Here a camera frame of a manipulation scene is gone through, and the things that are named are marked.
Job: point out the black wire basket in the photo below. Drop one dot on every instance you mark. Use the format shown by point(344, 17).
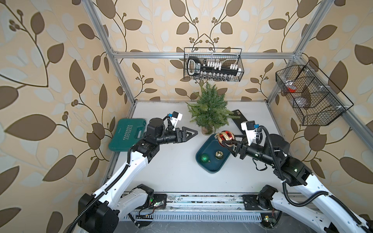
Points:
point(218, 55)
point(319, 100)

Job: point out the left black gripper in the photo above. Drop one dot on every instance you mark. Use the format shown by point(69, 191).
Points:
point(178, 136)

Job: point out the black flat box yellow label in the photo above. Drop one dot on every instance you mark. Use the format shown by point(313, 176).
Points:
point(240, 118)

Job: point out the right black wire basket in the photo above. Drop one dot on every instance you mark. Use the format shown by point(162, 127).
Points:
point(319, 100)

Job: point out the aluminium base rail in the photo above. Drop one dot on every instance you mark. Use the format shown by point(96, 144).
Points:
point(198, 207)

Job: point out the green glitter bauble ornament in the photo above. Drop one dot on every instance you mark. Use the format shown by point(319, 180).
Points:
point(205, 158)

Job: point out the green plastic tool case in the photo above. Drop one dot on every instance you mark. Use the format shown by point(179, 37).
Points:
point(128, 132)

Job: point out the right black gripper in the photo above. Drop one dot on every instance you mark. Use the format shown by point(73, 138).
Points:
point(244, 145)

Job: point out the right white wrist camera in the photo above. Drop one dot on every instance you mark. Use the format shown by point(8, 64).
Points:
point(250, 128)

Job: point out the red gold striped ornament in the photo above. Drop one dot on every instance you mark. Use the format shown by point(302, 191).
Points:
point(223, 135)

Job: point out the teal plastic tray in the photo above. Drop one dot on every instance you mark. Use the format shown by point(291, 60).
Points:
point(210, 147)

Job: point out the black socket tool set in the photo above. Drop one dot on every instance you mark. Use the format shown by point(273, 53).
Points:
point(196, 66)

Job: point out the small green christmas tree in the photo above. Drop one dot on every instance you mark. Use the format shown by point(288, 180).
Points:
point(210, 112)

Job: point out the back black wire basket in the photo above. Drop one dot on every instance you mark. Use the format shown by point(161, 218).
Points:
point(218, 55)

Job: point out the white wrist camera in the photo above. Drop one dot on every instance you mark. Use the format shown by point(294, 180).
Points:
point(250, 128)
point(174, 117)

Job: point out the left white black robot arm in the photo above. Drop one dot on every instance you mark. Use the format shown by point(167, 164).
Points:
point(116, 186)

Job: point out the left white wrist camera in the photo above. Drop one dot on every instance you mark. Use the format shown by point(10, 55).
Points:
point(174, 117)

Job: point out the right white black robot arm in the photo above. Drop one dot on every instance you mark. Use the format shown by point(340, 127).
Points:
point(303, 196)

